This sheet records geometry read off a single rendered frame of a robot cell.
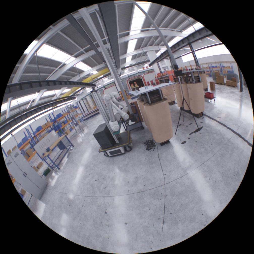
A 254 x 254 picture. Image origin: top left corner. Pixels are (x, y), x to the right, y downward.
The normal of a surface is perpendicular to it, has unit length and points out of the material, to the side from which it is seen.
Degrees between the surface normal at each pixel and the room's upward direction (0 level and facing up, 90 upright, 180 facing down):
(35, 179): 90
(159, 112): 90
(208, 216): 0
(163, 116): 90
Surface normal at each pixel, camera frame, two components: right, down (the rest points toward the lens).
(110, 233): -0.36, -0.84
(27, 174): 0.93, -0.36
